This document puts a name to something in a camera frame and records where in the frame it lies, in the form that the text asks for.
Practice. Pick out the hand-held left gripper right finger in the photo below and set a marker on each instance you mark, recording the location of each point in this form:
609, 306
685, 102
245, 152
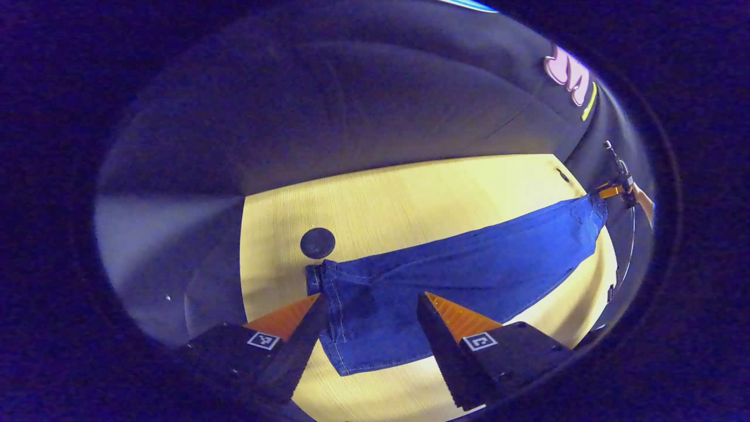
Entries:
445, 351

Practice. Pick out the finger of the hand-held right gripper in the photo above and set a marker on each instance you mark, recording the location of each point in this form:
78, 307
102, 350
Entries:
609, 191

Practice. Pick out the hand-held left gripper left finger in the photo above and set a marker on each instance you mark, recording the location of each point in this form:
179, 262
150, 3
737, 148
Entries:
299, 354

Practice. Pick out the blue jeans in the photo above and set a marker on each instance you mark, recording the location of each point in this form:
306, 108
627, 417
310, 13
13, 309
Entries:
469, 264

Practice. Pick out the black table grommet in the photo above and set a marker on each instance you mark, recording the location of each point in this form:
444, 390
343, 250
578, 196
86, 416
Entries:
562, 174
317, 242

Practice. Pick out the black backdrop cloth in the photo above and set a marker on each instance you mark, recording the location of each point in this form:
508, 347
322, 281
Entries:
351, 99

